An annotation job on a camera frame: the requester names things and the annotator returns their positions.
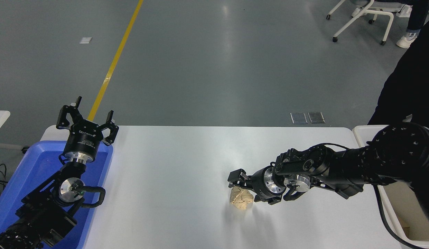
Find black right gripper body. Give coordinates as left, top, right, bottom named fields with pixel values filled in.
left=248, top=167, right=272, bottom=199

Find large pale plastic bin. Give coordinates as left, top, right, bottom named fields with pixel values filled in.
left=353, top=125, right=429, bottom=249

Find blue plastic tray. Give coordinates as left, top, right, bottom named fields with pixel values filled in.
left=0, top=140, right=114, bottom=249

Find white wheeled chair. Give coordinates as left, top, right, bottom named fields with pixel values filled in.
left=326, top=0, right=395, bottom=46

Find thin black cables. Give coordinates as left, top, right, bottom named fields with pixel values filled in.
left=0, top=163, right=7, bottom=196

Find tan paper ball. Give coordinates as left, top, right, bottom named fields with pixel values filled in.
left=229, top=187, right=254, bottom=210

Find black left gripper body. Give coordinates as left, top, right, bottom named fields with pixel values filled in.
left=63, top=120, right=104, bottom=157

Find seated person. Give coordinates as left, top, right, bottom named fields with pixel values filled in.
left=396, top=0, right=429, bottom=49

